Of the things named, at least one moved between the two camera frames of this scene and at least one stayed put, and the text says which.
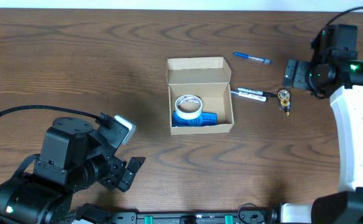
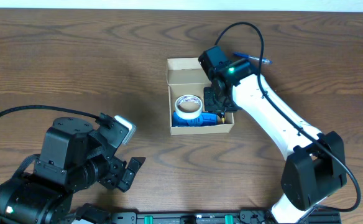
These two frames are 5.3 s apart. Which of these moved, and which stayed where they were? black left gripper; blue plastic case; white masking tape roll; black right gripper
Moved: black right gripper
Stayed: white masking tape roll; blue plastic case; black left gripper
